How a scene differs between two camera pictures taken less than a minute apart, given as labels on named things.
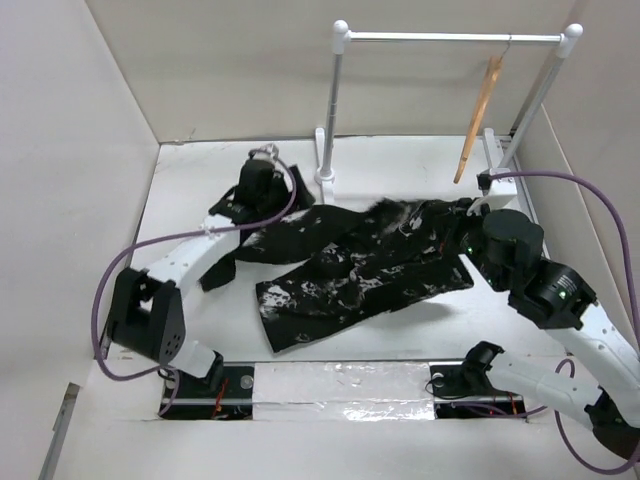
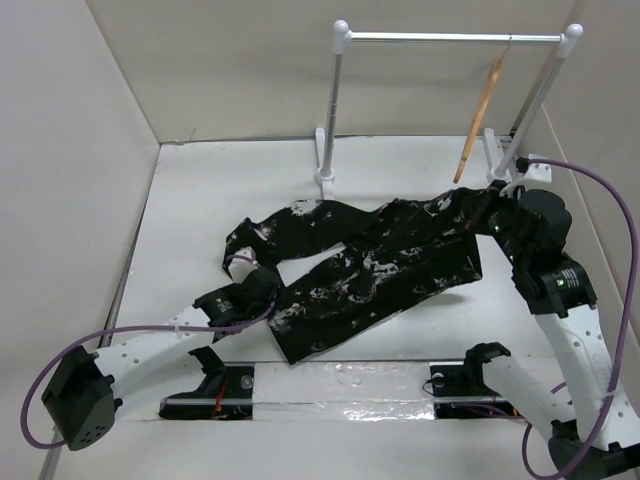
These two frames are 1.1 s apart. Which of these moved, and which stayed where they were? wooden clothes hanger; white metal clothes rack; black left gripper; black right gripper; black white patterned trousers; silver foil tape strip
Moved: black white patterned trousers; black left gripper; black right gripper
Stayed: white metal clothes rack; silver foil tape strip; wooden clothes hanger
